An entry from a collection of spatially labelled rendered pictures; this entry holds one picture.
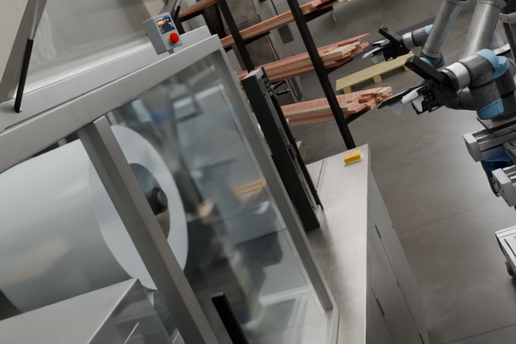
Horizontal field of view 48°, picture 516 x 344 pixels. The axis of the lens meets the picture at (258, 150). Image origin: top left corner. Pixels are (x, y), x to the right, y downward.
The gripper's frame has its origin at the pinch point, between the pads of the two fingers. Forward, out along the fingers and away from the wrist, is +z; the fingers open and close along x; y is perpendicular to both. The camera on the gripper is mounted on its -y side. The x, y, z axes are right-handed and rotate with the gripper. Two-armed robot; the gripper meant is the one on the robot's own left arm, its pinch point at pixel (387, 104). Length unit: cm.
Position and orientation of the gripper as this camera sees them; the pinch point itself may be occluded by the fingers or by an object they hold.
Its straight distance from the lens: 164.4
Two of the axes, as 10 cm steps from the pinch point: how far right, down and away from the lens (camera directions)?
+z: -8.7, 4.4, -2.1
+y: 4.3, 9.0, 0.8
